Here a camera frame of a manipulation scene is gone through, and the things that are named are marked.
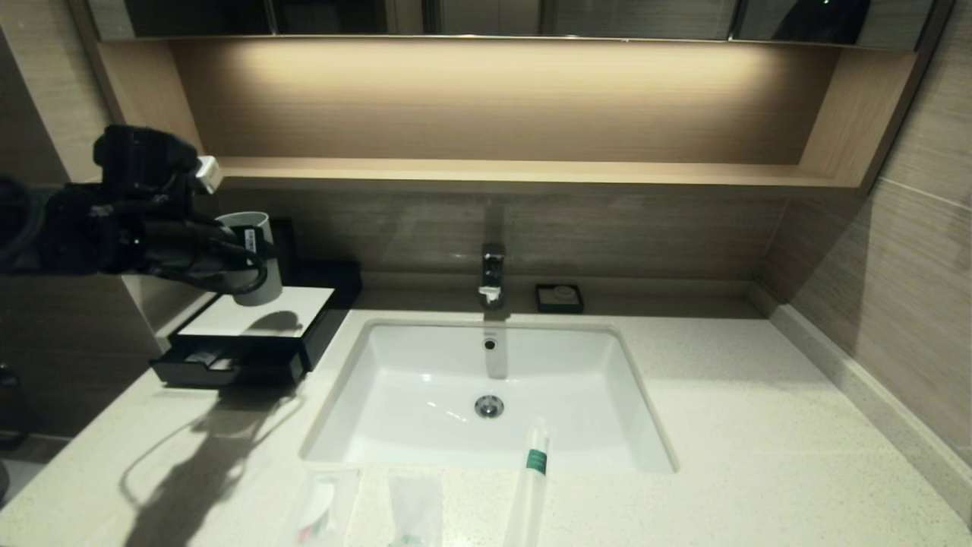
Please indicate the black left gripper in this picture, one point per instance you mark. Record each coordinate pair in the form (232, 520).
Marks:
(99, 235)

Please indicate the grey cup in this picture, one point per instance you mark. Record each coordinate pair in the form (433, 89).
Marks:
(272, 285)

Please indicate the black amenity tray with drawer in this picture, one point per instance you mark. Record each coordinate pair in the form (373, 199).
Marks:
(258, 372)

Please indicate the black cup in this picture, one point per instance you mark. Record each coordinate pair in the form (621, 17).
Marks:
(286, 251)

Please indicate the small grey sachet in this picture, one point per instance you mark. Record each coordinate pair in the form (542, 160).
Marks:
(202, 356)

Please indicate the small white sachet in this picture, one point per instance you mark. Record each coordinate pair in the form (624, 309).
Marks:
(226, 365)

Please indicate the white sink basin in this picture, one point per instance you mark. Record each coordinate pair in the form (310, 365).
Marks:
(410, 395)

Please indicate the chrome faucet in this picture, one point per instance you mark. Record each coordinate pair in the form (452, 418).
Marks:
(492, 273)

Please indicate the chrome sink drain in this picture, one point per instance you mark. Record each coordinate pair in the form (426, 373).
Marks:
(489, 406)

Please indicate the clear packet with green item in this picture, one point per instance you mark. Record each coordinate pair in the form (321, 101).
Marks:
(416, 509)

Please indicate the black soap dish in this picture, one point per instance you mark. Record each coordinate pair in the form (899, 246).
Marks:
(543, 305)

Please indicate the round white soap bar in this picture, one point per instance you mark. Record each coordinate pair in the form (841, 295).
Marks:
(563, 293)

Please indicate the long packet with green band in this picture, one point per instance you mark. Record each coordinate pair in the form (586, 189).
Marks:
(536, 460)

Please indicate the mirror cabinet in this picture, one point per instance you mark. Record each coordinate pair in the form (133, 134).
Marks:
(607, 19)

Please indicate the wooden wall shelf niche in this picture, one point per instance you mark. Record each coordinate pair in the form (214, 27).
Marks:
(486, 175)

